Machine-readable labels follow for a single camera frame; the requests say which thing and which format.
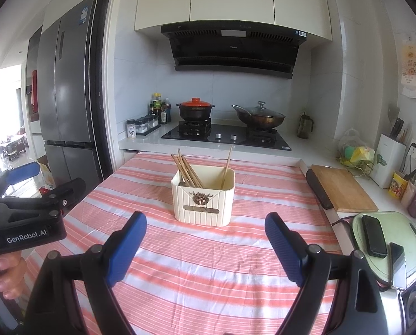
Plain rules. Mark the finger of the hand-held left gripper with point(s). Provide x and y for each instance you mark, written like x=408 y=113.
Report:
x=64 y=195
x=22 y=176

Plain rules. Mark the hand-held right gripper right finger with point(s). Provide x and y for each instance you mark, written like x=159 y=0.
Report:
x=284 y=251

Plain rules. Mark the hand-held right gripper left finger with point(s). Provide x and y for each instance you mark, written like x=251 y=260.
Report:
x=125 y=251

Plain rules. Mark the cream utensil holder box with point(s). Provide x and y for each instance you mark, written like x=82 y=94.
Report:
x=204 y=206

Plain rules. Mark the brown wooden chopstick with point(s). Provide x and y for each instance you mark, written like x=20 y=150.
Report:
x=191 y=171
x=180 y=157
x=185 y=170
x=195 y=172
x=181 y=168

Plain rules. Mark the light wooden chopstick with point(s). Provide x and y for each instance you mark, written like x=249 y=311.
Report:
x=226 y=167

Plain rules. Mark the person's left hand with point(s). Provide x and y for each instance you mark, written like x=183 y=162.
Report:
x=12 y=275

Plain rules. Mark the dining table set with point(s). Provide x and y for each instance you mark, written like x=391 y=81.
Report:
x=14 y=146

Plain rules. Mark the pink striped tablecloth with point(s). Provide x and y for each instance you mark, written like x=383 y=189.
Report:
x=194 y=268

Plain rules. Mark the black oblong holder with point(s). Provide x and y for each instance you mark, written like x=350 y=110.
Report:
x=319 y=190

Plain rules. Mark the wooden cutting board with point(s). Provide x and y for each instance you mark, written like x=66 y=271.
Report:
x=344 y=186

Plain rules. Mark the black smartphone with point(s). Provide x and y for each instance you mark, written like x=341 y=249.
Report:
x=374 y=235

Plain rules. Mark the white label spice jar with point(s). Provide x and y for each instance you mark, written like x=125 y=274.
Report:
x=131 y=128

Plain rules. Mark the black lid spice jar rack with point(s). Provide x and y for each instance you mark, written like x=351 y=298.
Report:
x=147 y=124

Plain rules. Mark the grey fridge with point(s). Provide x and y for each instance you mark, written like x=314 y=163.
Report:
x=71 y=76

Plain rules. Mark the black power bank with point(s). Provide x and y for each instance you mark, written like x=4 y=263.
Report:
x=397 y=263

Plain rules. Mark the plastic bag of sponges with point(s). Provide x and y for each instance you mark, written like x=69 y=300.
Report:
x=356 y=153

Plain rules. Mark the green cutting board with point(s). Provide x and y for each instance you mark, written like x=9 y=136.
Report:
x=408 y=237

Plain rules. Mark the dark glass kettle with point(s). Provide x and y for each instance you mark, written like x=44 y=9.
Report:
x=304 y=127

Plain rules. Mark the yellow cap sauce bottle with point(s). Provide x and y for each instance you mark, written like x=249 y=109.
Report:
x=156 y=106

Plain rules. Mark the dark sauce bottle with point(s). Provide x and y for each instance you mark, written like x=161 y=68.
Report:
x=165 y=113

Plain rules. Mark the black gas stove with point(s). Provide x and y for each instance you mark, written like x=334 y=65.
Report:
x=225 y=136

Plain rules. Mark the yellow printed cup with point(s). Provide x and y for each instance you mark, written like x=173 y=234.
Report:
x=399 y=186

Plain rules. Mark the wok with glass lid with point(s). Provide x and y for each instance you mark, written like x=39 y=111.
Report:
x=260 y=118

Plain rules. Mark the white knife block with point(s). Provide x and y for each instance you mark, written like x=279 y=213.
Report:
x=387 y=162

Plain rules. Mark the pink cup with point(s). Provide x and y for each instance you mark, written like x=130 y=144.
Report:
x=410 y=193

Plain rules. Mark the black clay pot orange lid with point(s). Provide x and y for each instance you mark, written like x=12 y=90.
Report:
x=197 y=111

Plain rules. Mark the black range hood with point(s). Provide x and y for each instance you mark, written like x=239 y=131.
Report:
x=232 y=50

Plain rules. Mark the white upper cabinets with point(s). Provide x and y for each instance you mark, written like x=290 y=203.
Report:
x=228 y=0

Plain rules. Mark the white wall socket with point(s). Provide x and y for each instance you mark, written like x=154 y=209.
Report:
x=415 y=148

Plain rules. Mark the wall calendar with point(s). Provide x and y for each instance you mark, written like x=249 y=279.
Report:
x=411 y=66

